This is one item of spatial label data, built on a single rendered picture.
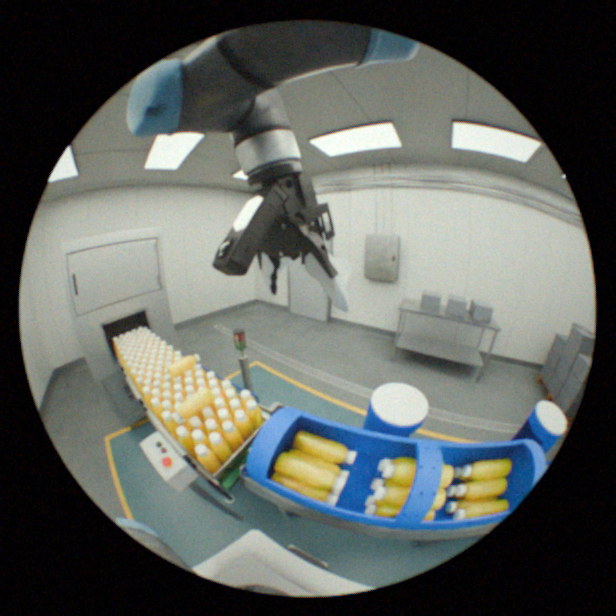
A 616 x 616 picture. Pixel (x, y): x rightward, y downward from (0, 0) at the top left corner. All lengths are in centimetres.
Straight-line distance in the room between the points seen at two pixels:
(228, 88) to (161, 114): 5
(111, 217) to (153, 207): 99
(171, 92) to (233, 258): 16
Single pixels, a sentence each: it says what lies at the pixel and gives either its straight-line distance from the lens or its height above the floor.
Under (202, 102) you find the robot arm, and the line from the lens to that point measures 18.
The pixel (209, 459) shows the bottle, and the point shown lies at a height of 105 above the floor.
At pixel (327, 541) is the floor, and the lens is 167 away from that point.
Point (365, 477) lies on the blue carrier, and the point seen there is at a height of 97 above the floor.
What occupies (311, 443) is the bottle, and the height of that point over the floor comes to 113.
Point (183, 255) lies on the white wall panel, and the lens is 477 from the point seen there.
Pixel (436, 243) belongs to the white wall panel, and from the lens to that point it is 357.
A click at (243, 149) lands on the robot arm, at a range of 25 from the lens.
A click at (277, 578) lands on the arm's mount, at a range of 49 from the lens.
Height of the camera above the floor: 166
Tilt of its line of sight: 18 degrees down
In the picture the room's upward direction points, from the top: straight up
